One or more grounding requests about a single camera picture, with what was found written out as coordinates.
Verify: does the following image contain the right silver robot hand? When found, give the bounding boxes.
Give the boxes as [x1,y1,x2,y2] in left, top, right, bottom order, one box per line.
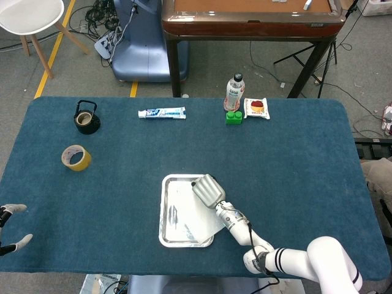
[191,173,227,209]

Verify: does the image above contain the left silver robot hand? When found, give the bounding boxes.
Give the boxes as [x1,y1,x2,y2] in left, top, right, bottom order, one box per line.
[0,203,34,257]

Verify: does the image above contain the white paper sheet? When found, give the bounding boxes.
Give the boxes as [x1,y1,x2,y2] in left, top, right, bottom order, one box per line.
[167,180,226,245]

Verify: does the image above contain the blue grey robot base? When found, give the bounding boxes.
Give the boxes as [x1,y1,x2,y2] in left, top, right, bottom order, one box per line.
[110,0,189,83]

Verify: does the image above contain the stainless steel tray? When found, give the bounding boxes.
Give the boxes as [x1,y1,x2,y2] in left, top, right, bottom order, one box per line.
[159,173,215,249]

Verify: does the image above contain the green building block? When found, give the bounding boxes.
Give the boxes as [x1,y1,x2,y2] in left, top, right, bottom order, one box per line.
[225,111,243,125]

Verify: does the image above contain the yellow tape roll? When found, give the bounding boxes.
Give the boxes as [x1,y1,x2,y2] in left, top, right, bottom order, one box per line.
[61,144,92,172]

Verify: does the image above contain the white blue toothpaste tube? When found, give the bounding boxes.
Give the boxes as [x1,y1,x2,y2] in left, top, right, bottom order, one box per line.
[137,106,187,120]

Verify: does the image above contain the white red snack packet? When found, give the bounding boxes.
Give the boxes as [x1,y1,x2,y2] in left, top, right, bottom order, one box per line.
[243,97,271,121]

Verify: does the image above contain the grey blue robot torso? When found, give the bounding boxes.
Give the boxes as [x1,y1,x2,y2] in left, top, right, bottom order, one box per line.
[127,274,261,294]

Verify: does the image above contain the clear pink drink bottle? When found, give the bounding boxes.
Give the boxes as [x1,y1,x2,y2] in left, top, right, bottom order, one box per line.
[223,73,246,111]

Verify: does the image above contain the black teapot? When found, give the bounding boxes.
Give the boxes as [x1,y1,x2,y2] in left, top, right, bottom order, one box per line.
[73,99,101,135]

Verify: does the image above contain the clear plastic bag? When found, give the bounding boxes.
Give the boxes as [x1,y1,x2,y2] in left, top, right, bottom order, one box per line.
[80,274,122,294]

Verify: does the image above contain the white crumpled bag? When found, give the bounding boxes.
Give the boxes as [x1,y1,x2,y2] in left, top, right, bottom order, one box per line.
[258,277,306,294]

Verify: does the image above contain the brown mahjong table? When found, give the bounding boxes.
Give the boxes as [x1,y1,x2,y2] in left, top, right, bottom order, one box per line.
[160,0,347,99]

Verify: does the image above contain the person in beige trousers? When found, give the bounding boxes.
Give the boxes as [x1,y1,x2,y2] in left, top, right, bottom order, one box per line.
[361,156,392,194]

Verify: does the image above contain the white power strip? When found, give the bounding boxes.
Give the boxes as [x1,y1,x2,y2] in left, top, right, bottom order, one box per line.
[94,29,124,59]

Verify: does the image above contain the red white floor device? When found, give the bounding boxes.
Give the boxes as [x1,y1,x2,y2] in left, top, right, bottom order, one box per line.
[381,102,392,136]

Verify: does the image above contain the white chair wooden legs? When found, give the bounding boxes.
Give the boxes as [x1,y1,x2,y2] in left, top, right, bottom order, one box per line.
[0,0,91,80]

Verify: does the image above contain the white storage box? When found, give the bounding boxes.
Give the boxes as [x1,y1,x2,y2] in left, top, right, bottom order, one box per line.
[356,0,392,17]

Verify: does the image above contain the black cable bundle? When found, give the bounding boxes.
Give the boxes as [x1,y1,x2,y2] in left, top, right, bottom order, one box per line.
[69,0,123,40]

